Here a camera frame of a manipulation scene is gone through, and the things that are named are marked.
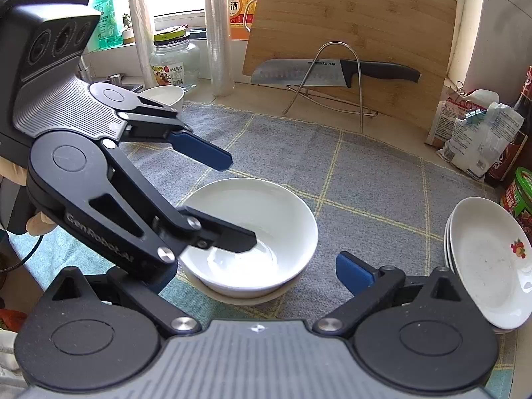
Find white plate fruit print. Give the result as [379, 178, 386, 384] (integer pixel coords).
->
[447, 212, 516, 333]
[451, 197, 532, 330]
[443, 216, 512, 335]

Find white blue plastic bag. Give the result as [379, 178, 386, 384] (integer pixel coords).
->
[436, 102, 525, 181]

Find glass jar yellow lid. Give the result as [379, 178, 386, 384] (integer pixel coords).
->
[149, 26, 202, 93]

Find orange cooking wine bottle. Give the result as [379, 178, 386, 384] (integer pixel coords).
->
[227, 0, 262, 41]

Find grey checked dish mat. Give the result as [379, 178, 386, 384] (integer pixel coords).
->
[8, 102, 518, 399]

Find small potted plant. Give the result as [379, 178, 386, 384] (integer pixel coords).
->
[121, 13, 135, 45]

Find metal wire rack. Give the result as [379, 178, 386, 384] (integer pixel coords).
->
[282, 41, 380, 134]

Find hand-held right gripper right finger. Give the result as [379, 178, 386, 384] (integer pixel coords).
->
[312, 251, 476, 337]

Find green lid sauce jar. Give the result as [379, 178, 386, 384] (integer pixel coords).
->
[500, 167, 532, 239]

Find white bowl pink flowers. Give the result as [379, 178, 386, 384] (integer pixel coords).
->
[140, 85, 185, 111]
[189, 272, 306, 307]

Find stack of clear plastic cups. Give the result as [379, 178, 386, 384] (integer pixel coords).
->
[202, 0, 236, 97]

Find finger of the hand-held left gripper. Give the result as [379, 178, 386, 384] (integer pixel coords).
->
[117, 108, 233, 171]
[150, 205, 258, 266]

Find dark soy sauce bottle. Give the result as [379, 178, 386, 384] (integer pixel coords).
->
[484, 66, 532, 189]

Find white cloth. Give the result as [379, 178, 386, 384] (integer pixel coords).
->
[0, 328, 25, 388]

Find person's left hand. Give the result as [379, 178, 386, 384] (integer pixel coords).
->
[0, 157, 57, 237]

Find black handled kitchen knife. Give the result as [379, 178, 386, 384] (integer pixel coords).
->
[251, 58, 422, 89]

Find red printed bag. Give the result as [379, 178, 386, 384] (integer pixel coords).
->
[0, 308, 26, 333]

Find metal faucet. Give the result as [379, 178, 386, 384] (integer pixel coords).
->
[78, 54, 93, 83]

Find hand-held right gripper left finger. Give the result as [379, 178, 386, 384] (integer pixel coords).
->
[35, 266, 204, 337]

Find bamboo cutting board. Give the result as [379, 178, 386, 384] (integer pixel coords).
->
[242, 0, 457, 134]

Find white clipped food bag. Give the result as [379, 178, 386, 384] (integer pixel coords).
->
[425, 89, 499, 149]

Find black cable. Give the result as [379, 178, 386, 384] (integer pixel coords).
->
[0, 233, 43, 275]

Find green detergent bottle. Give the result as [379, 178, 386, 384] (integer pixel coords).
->
[91, 0, 124, 52]

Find white wall pipe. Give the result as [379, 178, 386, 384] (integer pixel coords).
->
[458, 0, 487, 89]

